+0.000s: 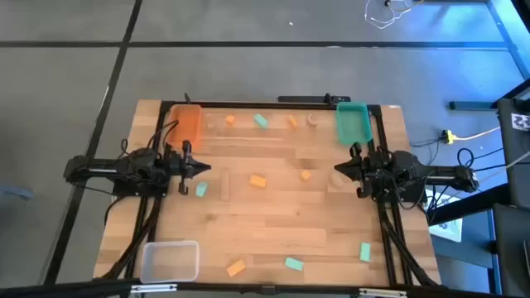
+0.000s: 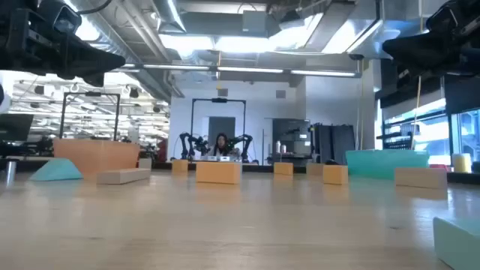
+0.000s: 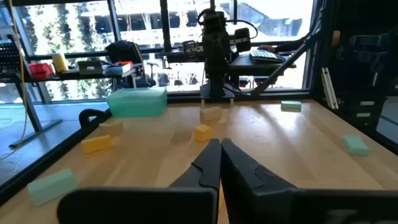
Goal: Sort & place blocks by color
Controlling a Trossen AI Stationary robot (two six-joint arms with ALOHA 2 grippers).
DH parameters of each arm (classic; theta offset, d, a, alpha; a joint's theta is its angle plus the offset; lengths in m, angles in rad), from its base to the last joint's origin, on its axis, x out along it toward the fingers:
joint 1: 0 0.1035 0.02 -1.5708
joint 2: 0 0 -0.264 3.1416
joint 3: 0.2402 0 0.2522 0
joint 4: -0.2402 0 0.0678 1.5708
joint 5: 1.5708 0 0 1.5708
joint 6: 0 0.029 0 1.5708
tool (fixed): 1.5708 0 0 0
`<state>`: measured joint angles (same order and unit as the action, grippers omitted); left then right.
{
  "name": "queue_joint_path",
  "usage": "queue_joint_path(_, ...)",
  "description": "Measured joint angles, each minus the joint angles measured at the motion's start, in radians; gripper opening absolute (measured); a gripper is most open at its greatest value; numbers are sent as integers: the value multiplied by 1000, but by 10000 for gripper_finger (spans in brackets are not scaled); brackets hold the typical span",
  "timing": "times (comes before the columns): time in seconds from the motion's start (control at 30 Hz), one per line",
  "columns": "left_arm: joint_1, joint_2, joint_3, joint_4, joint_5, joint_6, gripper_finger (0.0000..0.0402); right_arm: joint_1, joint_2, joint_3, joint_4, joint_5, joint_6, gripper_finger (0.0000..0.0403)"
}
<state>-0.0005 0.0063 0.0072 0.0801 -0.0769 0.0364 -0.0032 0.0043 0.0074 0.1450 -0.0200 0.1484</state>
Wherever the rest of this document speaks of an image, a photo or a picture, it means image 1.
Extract black seat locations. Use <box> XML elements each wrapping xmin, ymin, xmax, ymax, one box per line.
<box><xmin>490</xmin><ymin>202</ymin><xmax>530</xmax><ymax>298</ymax></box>

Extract black crossbeam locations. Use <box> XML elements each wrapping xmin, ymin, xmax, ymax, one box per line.
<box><xmin>0</xmin><ymin>277</ymin><xmax>530</xmax><ymax>298</ymax></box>

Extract white printed tag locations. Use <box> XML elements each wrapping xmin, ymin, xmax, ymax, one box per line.
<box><xmin>511</xmin><ymin>113</ymin><xmax>530</xmax><ymax>132</ymax></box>

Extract silver metal bracket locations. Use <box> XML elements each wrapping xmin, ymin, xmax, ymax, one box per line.
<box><xmin>130</xmin><ymin>283</ymin><xmax>178</xmax><ymax>295</ymax></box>
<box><xmin>358</xmin><ymin>288</ymin><xmax>409</xmax><ymax>298</ymax></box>

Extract blue steel frame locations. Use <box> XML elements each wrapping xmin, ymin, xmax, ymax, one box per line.
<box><xmin>486</xmin><ymin>0</ymin><xmax>530</xmax><ymax>79</ymax></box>

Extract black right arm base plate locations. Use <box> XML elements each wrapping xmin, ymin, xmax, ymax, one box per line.
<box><xmin>369</xmin><ymin>188</ymin><xmax>427</xmax><ymax>204</ymax></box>

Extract yellow-white cable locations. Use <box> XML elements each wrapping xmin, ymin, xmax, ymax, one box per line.
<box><xmin>450</xmin><ymin>126</ymin><xmax>502</xmax><ymax>142</ymax></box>

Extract blue metal bar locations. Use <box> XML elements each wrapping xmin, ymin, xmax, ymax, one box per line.
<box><xmin>449</xmin><ymin>101</ymin><xmax>498</xmax><ymax>111</ymax></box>

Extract black diagonal beam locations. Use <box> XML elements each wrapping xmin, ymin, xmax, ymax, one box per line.
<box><xmin>426</xmin><ymin>184</ymin><xmax>513</xmax><ymax>227</ymax></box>

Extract black floor cables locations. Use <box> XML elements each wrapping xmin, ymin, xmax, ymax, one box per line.
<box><xmin>409</xmin><ymin>136</ymin><xmax>510</xmax><ymax>212</ymax></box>

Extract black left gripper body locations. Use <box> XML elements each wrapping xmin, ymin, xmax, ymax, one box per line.
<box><xmin>163</xmin><ymin>139</ymin><xmax>196</xmax><ymax>196</ymax></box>

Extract black aluminium table frame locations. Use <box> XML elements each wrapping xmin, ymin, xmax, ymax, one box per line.
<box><xmin>123</xmin><ymin>100</ymin><xmax>441</xmax><ymax>287</ymax></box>

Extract black cable bundle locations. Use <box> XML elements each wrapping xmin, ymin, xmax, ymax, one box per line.
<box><xmin>97</xmin><ymin>194</ymin><xmax>165</xmax><ymax>282</ymax></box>
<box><xmin>376</xmin><ymin>202</ymin><xmax>441</xmax><ymax>287</ymax></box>

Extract white printed paper sheet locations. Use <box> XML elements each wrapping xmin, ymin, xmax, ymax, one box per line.
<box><xmin>426</xmin><ymin>188</ymin><xmax>464</xmax><ymax>243</ymax></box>

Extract white floor cable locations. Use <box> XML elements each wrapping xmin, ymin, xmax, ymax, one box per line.
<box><xmin>364</xmin><ymin>0</ymin><xmax>415</xmax><ymax>31</ymax></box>

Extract natural wood half-round block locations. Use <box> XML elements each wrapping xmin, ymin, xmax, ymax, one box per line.
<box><xmin>330</xmin><ymin>171</ymin><xmax>347</xmax><ymax>190</ymax></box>

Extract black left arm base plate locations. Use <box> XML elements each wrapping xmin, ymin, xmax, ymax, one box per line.
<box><xmin>111</xmin><ymin>180</ymin><xmax>171</xmax><ymax>199</ymax></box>

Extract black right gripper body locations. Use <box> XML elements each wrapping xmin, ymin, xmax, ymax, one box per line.
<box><xmin>350</xmin><ymin>142</ymin><xmax>376</xmax><ymax>199</ymax></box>

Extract beige cable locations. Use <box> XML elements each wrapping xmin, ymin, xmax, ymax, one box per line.
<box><xmin>479</xmin><ymin>149</ymin><xmax>530</xmax><ymax>187</ymax></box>

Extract orange plastic bin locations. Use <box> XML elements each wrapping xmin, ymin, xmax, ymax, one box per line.
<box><xmin>167</xmin><ymin>103</ymin><xmax>204</xmax><ymax>151</ymax></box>

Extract clear plastic bin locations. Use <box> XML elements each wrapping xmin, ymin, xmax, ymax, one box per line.
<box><xmin>139</xmin><ymin>239</ymin><xmax>200</xmax><ymax>285</ymax></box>

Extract green plastic bin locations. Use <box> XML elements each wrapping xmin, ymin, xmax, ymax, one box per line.
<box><xmin>334</xmin><ymin>101</ymin><xmax>373</xmax><ymax>147</ymax></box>

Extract black cart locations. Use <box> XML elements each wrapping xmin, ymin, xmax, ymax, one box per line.
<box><xmin>492</xmin><ymin>78</ymin><xmax>530</xmax><ymax>208</ymax></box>

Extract grey-blue object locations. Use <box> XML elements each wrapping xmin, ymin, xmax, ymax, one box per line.
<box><xmin>0</xmin><ymin>184</ymin><xmax>34</xmax><ymax>203</ymax></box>

